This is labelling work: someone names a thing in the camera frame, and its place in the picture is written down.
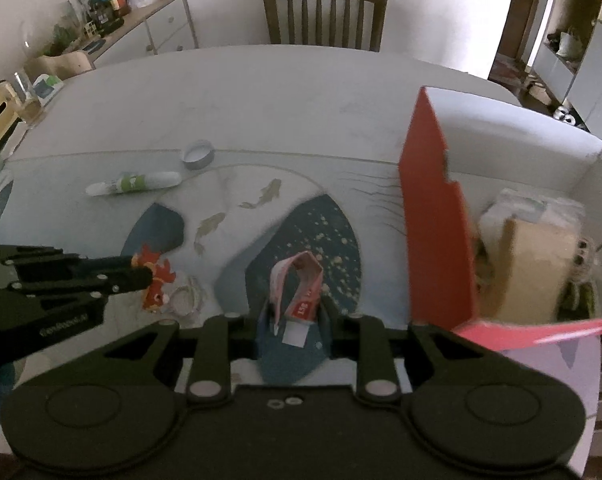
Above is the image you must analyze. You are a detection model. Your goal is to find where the red and white cardboard box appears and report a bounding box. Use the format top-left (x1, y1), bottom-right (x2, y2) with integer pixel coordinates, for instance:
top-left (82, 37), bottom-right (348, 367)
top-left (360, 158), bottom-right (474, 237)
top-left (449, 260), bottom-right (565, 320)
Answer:
top-left (397, 86), bottom-right (602, 418)

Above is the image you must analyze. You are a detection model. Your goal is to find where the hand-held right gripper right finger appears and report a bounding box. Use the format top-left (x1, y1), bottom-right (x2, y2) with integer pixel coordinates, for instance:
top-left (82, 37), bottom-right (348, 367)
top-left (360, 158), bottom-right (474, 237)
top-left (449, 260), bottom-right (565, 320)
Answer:
top-left (320, 296), bottom-right (498, 404)

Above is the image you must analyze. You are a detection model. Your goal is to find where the row of shoes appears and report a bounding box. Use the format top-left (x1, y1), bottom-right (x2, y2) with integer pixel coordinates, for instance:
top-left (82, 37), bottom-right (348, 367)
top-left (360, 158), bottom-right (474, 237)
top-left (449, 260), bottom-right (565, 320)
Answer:
top-left (552, 104), bottom-right (590, 129)

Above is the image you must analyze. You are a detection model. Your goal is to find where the wooden slat-back chair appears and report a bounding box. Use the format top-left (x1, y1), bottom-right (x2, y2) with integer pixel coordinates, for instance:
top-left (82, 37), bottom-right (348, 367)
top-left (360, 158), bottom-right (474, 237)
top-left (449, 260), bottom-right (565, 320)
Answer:
top-left (262, 0), bottom-right (388, 53)

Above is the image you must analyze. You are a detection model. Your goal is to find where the clear plastic ring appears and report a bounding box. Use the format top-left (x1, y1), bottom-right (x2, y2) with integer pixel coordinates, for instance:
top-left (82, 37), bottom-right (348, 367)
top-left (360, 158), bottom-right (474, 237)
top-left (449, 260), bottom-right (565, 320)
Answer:
top-left (172, 280), bottom-right (208, 317)

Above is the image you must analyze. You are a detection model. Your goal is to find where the white plastic bag orange print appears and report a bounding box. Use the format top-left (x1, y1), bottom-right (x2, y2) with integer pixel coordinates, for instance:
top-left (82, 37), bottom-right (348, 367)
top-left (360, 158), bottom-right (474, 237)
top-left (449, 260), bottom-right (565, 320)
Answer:
top-left (480, 187), bottom-right (588, 243)

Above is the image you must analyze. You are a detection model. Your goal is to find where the fish print table mat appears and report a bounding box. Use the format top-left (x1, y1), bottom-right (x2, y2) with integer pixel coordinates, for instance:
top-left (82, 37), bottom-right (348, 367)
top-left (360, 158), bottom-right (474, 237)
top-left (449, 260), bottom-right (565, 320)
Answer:
top-left (0, 147), bottom-right (418, 392)

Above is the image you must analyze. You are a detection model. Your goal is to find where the brown cardboard carton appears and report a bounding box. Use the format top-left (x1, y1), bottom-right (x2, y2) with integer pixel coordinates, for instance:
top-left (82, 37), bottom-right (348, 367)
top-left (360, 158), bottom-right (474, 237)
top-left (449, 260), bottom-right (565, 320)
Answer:
top-left (481, 216), bottom-right (579, 322)

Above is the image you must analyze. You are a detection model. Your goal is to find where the white wooden sideboard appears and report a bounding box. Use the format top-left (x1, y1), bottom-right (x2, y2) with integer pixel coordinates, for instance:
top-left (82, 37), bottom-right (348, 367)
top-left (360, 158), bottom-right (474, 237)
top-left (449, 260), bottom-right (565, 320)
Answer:
top-left (92, 0), bottom-right (200, 69)

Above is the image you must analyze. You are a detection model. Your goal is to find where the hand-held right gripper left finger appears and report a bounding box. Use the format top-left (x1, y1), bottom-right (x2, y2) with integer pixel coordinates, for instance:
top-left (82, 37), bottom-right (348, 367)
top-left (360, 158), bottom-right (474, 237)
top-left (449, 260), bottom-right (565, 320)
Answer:
top-left (96, 302), bottom-right (273, 404)

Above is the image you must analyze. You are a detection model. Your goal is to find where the white tube green label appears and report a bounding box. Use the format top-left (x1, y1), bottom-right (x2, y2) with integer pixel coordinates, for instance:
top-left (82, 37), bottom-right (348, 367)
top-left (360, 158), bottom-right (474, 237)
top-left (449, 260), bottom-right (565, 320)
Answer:
top-left (85, 170), bottom-right (182, 199)

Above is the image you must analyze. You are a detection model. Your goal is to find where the red fish toy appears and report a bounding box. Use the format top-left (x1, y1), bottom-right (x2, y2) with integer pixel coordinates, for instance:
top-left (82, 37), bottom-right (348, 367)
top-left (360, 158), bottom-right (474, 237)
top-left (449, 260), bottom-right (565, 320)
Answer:
top-left (131, 244), bottom-right (178, 312)

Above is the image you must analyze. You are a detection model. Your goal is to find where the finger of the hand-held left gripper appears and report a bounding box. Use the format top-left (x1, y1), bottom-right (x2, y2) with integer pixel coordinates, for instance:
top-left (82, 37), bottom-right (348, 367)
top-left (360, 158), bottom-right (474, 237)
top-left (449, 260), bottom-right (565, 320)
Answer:
top-left (0, 244), bottom-right (90, 286)
top-left (0, 255), bottom-right (155, 319)

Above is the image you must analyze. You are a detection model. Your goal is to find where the white tall cabinet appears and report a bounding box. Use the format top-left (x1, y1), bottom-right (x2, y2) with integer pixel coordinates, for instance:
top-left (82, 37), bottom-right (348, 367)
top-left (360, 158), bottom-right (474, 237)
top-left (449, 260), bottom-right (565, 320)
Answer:
top-left (562, 21), bottom-right (602, 137)

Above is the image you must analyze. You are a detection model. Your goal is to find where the white round lid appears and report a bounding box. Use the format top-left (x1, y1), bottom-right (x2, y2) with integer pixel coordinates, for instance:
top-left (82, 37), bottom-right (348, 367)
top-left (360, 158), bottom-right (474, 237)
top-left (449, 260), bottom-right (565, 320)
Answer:
top-left (181, 140), bottom-right (215, 170)

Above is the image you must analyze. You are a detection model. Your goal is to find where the clear drinking glass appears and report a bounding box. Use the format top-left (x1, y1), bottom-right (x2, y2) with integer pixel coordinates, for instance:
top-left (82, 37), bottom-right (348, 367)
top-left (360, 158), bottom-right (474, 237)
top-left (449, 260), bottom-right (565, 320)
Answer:
top-left (13, 70), bottom-right (44, 124)

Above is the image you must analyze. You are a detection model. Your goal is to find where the green and white small box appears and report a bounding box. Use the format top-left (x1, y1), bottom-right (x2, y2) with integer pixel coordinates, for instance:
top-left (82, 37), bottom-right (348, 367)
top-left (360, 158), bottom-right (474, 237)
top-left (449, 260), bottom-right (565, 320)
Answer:
top-left (33, 74), bottom-right (64, 100)

